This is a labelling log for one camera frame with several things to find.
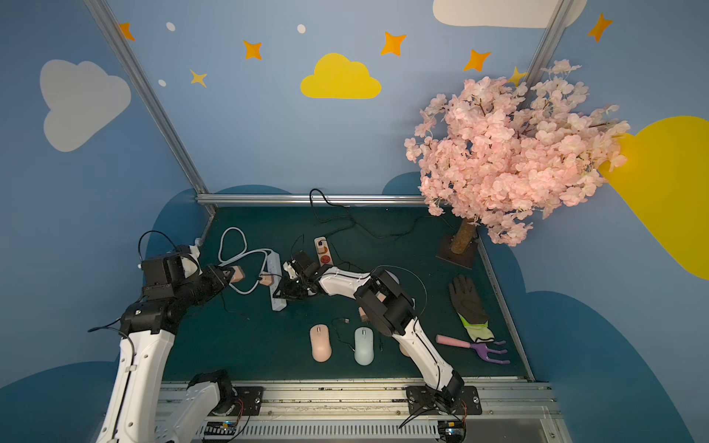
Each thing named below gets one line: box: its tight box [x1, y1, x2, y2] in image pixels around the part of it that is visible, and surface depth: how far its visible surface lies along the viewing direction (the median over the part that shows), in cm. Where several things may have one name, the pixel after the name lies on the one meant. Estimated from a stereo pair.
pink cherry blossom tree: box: [404, 59, 631, 255], surface depth 66 cm
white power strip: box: [266, 250, 288, 312], surface depth 98 cm
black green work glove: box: [448, 275, 495, 343], surface depth 94 cm
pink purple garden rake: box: [434, 334, 511, 365], surface depth 85 cm
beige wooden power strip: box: [313, 236, 335, 267], surface depth 106 cm
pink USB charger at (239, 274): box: [230, 265, 246, 283], surface depth 77 cm
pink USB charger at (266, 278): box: [258, 272, 273, 287], surface depth 95 cm
